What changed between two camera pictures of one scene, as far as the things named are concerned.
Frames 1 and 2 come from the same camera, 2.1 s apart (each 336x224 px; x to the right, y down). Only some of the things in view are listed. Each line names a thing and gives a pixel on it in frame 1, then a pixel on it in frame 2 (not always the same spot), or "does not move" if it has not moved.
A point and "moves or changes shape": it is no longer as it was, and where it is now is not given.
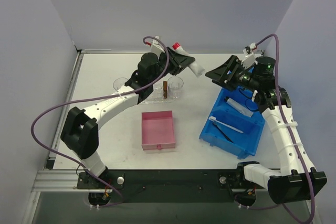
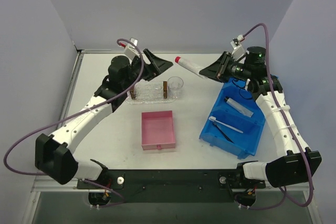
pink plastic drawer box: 157,130 does not move
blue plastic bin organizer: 234,124 does not move
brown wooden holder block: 165,89 does not move
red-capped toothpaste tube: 197,69 moves or changes shape
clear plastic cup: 174,85 does not move
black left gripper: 172,60 → 147,64
